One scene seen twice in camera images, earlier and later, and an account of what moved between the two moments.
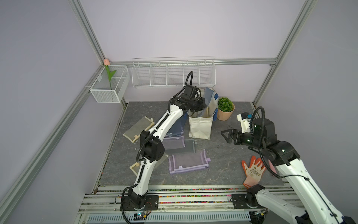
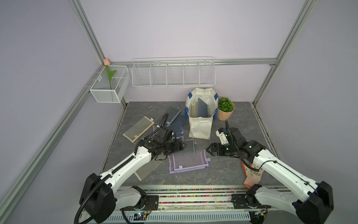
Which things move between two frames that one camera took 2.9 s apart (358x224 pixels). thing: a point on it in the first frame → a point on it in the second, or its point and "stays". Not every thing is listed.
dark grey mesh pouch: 189,148 stays
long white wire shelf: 173,71 stays
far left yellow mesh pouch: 134,133 stays
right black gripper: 238,133 → 218,152
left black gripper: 203,105 → 178,145
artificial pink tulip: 106,63 stays
